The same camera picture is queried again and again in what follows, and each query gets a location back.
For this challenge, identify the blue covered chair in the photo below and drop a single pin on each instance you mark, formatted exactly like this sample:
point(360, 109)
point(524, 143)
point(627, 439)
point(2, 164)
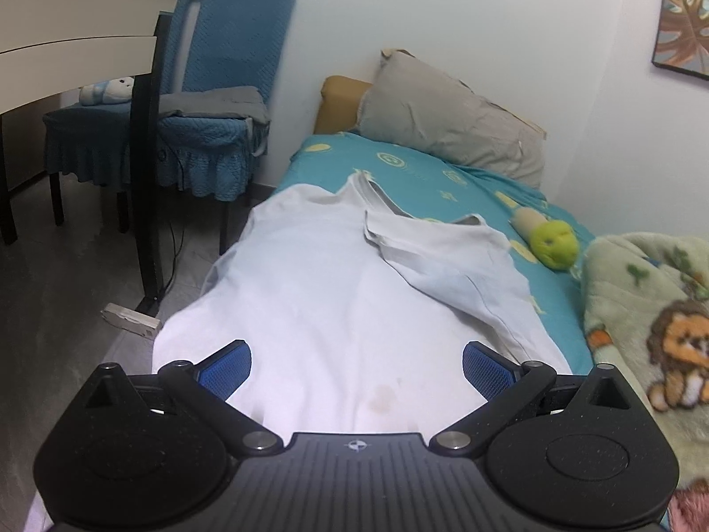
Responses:
point(83, 138)
point(238, 39)

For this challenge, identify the white power strip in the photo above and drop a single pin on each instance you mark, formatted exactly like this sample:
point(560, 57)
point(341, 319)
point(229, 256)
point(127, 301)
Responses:
point(130, 320)

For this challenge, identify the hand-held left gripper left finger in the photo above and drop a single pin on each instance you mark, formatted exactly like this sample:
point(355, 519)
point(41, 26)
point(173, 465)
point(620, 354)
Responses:
point(224, 368)

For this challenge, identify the white T-shirt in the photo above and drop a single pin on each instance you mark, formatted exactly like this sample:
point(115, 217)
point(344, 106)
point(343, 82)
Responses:
point(332, 299)

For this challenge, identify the grey pillow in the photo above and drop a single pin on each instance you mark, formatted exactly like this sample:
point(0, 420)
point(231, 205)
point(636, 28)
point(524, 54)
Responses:
point(437, 111)

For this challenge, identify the white table with black legs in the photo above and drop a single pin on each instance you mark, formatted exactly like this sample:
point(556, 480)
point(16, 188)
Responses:
point(66, 50)

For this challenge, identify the yellow headboard cushion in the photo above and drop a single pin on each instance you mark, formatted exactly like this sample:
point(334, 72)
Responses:
point(338, 105)

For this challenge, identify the green plush toy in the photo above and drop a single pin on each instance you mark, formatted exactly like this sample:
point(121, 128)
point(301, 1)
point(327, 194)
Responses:
point(554, 244)

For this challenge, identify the grey folded cloth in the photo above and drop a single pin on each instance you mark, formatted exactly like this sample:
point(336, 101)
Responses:
point(210, 102)

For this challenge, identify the white plush toy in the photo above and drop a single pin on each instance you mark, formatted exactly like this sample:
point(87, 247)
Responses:
point(105, 91)

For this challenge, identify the pink fluffy cloth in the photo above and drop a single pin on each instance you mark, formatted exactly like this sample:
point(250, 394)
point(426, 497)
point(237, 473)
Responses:
point(692, 510)

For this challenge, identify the gold leaf wall painting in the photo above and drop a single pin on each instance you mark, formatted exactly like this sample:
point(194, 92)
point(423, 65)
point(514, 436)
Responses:
point(684, 27)

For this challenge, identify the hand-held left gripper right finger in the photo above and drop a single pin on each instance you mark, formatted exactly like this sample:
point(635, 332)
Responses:
point(490, 371)

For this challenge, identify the lion printed fleece blanket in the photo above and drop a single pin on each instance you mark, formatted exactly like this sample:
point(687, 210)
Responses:
point(626, 299)

